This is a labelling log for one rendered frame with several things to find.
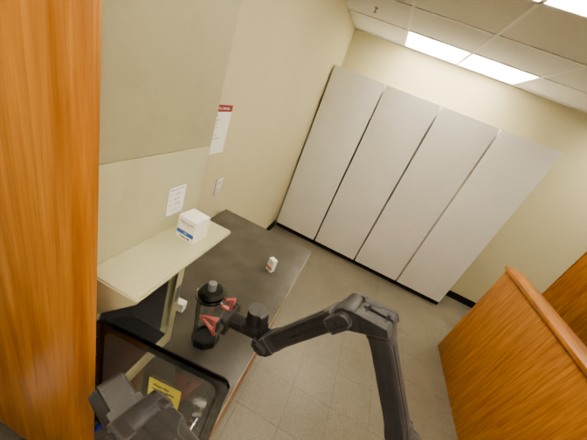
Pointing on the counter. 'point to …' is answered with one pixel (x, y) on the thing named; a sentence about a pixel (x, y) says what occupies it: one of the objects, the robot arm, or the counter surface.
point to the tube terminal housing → (147, 207)
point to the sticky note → (165, 391)
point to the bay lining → (145, 308)
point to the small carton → (192, 225)
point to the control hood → (148, 266)
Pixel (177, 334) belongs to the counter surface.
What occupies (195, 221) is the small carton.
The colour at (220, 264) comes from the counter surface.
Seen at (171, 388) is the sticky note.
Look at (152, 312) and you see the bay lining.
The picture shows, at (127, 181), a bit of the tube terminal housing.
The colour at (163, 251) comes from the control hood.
